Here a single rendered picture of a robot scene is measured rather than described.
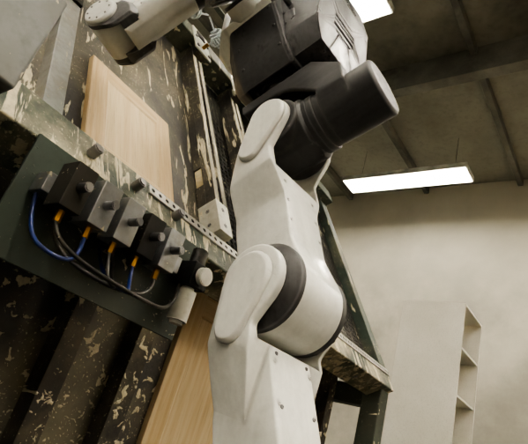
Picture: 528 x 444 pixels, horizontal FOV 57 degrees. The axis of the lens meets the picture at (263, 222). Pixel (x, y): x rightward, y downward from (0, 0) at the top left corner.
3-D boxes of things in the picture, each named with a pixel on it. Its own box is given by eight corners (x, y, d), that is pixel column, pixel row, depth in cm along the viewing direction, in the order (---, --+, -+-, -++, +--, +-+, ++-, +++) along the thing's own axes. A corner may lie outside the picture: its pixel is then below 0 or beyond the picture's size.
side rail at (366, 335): (359, 371, 231) (379, 362, 228) (305, 208, 303) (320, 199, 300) (365, 376, 237) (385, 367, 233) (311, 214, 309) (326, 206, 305)
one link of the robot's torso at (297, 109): (344, 165, 94) (335, 126, 101) (305, 122, 85) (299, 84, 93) (289, 195, 100) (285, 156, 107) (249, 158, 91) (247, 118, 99)
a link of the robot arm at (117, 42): (138, 7, 122) (100, 62, 115) (115, -30, 114) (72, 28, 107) (170, 6, 117) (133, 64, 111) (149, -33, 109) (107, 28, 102)
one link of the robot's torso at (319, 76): (407, 128, 88) (387, 73, 99) (374, 81, 80) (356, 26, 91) (283, 196, 100) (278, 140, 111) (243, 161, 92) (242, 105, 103)
